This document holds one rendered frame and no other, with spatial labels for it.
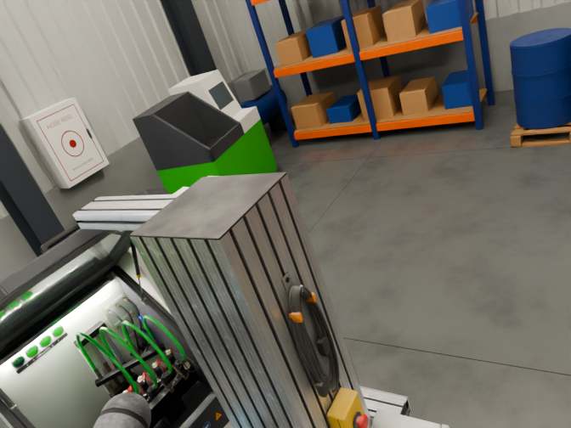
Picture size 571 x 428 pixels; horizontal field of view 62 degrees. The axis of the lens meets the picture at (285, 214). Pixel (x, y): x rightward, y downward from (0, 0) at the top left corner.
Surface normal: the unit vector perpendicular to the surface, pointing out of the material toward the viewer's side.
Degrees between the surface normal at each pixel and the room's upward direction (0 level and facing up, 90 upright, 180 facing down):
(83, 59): 90
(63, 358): 90
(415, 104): 90
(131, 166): 90
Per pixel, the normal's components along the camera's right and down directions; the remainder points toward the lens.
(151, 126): -0.36, 0.53
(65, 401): 0.75, 0.07
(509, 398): -0.30, -0.85
